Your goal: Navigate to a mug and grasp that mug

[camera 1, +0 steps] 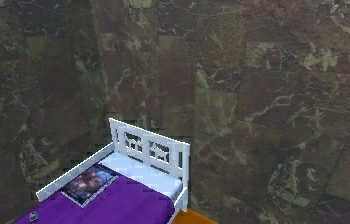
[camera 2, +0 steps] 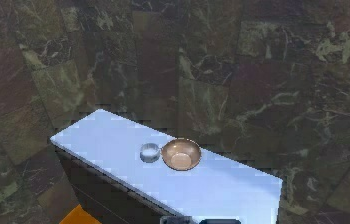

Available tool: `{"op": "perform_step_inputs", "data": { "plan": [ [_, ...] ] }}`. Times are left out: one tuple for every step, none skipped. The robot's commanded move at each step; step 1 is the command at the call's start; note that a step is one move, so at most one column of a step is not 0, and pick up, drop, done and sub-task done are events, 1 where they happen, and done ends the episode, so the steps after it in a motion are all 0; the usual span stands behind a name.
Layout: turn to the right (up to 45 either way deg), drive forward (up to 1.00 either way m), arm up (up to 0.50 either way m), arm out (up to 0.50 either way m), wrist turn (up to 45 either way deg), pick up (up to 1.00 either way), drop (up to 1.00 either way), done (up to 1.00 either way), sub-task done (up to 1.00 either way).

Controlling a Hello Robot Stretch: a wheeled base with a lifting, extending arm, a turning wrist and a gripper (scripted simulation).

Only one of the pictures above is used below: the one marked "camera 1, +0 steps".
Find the white bed with purple blanket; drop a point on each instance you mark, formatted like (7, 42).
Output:
(143, 173)

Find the small grey remote control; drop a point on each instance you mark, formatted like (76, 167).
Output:
(34, 216)

